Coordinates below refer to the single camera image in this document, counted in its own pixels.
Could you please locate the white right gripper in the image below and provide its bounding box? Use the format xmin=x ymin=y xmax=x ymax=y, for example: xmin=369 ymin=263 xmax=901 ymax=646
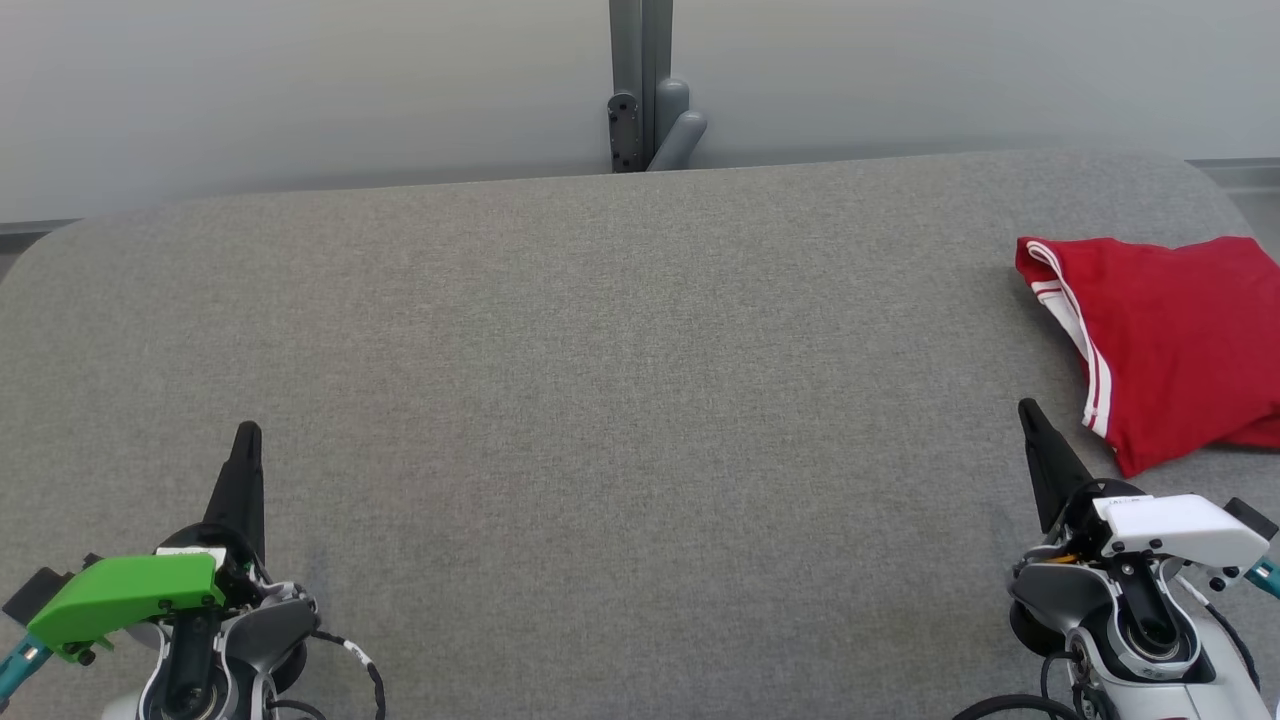
xmin=1017 ymin=397 xmax=1271 ymax=572

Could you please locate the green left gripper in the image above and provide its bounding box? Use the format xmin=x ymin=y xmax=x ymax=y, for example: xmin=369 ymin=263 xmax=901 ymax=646
xmin=25 ymin=420 xmax=273 ymax=667

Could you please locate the red white sports jersey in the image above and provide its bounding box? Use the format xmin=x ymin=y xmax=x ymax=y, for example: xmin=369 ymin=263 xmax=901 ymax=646
xmin=1015 ymin=235 xmax=1280 ymax=479

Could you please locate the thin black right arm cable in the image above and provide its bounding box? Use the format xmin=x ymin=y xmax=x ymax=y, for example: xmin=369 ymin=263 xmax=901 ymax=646
xmin=950 ymin=693 xmax=1091 ymax=720

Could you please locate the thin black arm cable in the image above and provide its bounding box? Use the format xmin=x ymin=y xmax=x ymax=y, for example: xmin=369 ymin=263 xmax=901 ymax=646
xmin=265 ymin=625 xmax=388 ymax=720
xmin=950 ymin=693 xmax=1091 ymax=720

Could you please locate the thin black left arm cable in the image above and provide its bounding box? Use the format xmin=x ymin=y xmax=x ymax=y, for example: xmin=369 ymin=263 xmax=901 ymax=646
xmin=265 ymin=625 xmax=388 ymax=720

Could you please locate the left teal plug camera cable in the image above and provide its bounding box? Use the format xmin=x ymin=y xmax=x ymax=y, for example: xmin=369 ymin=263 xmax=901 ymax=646
xmin=0 ymin=638 xmax=53 ymax=706

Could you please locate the grey metal post with bracket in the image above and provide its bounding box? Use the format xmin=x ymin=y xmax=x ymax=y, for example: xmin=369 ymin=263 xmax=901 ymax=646
xmin=605 ymin=0 xmax=709 ymax=174

